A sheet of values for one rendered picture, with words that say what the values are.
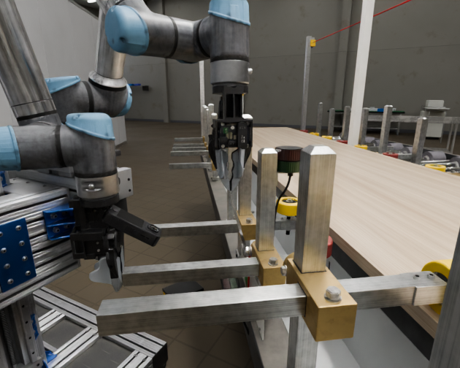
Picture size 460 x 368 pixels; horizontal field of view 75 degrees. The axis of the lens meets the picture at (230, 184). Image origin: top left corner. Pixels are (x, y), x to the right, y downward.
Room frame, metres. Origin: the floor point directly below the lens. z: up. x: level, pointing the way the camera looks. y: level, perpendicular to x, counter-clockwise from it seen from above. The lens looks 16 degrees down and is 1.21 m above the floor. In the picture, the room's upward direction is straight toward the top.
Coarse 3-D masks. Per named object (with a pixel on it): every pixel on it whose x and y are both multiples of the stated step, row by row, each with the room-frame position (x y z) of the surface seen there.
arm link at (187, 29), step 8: (176, 24) 0.62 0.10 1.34; (184, 24) 0.64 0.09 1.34; (192, 24) 0.66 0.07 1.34; (184, 32) 0.63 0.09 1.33; (192, 32) 0.64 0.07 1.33; (184, 40) 0.63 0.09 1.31; (192, 40) 0.64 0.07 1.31; (176, 48) 0.62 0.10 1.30; (184, 48) 0.64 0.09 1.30; (192, 48) 0.65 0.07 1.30; (200, 48) 0.64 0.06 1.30; (176, 56) 0.64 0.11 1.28; (184, 56) 0.65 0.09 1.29; (192, 56) 0.66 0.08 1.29; (200, 56) 0.66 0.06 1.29; (208, 56) 0.65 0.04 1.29
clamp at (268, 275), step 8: (256, 248) 0.63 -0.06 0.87; (256, 256) 0.61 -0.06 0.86; (264, 256) 0.59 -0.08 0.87; (272, 256) 0.59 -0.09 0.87; (264, 264) 0.56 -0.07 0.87; (280, 264) 0.56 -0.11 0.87; (264, 272) 0.55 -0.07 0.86; (272, 272) 0.55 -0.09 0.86; (264, 280) 0.55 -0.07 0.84; (272, 280) 0.55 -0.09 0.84; (280, 280) 0.55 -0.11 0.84
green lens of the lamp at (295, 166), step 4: (280, 164) 0.62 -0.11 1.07; (284, 164) 0.62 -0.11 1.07; (288, 164) 0.62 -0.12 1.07; (292, 164) 0.62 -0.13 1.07; (296, 164) 0.62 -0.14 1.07; (280, 168) 0.62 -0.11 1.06; (284, 168) 0.62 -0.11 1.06; (288, 168) 0.62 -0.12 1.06; (292, 168) 0.62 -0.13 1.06; (296, 168) 0.62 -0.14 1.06
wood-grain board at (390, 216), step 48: (288, 144) 2.08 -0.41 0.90; (336, 144) 2.08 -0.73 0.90; (288, 192) 0.99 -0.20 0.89; (336, 192) 0.97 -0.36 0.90; (384, 192) 0.97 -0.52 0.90; (432, 192) 0.97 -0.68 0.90; (336, 240) 0.65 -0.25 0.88; (384, 240) 0.61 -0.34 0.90; (432, 240) 0.61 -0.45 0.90; (432, 336) 0.36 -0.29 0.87
